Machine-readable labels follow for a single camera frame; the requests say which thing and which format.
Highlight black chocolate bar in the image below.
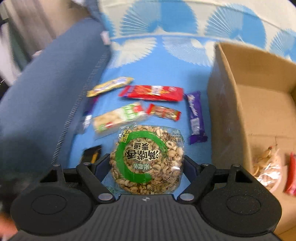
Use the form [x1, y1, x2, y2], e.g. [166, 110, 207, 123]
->
[80, 145, 102, 164]

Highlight purple chocolate bar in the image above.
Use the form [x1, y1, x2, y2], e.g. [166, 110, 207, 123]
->
[185, 90, 208, 145]

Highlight round puffed grain cake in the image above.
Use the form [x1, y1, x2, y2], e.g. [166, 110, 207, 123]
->
[103, 124, 185, 196]

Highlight clear bag of biscuits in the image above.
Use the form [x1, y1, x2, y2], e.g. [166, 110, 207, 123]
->
[252, 146, 282, 193]

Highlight small red nut bar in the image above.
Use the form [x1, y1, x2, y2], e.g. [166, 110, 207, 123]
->
[146, 103, 181, 121]

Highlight green label rice cracker pack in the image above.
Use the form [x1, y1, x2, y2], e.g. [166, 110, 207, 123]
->
[91, 102, 147, 138]

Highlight red snack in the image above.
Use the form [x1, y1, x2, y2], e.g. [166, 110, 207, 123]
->
[285, 152, 296, 196]

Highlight red peanut snack packet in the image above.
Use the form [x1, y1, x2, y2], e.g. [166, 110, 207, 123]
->
[118, 85, 184, 102]

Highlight yellow chocolate bar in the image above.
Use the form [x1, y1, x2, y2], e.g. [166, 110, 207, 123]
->
[86, 76, 134, 97]

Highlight left hand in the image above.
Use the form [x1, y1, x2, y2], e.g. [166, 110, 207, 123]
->
[0, 211, 18, 240]

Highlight blue fan-patterned cloth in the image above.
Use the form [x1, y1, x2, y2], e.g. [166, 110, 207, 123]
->
[67, 0, 296, 200]

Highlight open cardboard box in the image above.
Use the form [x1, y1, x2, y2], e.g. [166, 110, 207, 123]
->
[207, 42, 295, 240]

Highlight grey curtain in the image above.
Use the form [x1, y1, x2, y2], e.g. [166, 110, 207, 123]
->
[1, 1, 89, 86]

